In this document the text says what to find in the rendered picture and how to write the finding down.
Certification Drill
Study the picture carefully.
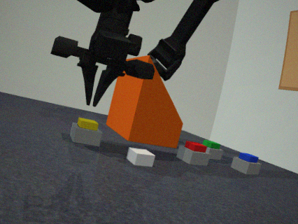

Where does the red button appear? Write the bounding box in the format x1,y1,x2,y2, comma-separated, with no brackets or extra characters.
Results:
176,141,210,166

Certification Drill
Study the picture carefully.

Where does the small white block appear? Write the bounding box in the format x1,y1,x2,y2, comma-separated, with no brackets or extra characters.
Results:
127,147,155,167

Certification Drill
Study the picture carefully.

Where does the green button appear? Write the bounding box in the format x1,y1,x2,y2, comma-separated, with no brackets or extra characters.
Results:
202,140,224,160

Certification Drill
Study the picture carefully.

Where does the blue button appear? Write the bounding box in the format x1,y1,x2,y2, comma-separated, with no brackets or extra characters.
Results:
231,153,262,175

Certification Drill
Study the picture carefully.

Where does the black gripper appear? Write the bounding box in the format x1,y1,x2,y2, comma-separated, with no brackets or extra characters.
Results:
50,17,155,107

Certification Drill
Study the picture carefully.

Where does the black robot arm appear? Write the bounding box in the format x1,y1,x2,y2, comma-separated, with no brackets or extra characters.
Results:
78,0,219,81

